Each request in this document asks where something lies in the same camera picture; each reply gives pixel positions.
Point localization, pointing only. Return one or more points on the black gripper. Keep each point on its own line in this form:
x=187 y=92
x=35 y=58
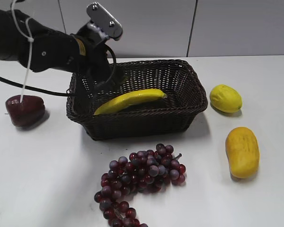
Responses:
x=91 y=40

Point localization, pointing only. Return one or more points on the yellow banana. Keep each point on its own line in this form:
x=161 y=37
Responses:
x=128 y=99

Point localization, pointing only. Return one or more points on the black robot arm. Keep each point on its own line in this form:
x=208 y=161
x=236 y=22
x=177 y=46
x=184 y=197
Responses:
x=22 y=37

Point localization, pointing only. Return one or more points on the dark brown wicker basket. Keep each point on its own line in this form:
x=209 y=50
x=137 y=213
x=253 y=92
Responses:
x=185 y=99

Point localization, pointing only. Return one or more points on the dark red wax apple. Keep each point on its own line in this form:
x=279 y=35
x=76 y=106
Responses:
x=27 y=112

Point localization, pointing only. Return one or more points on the purple red grape bunch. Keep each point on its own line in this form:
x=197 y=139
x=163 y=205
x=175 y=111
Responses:
x=145 y=171

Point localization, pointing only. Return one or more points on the yellow lemon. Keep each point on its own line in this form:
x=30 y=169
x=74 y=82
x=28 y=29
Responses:
x=225 y=99

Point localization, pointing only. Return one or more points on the orange yellow mango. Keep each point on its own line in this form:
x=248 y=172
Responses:
x=242 y=152

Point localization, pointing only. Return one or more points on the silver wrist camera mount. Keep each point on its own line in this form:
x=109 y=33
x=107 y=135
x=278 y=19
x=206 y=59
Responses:
x=102 y=22

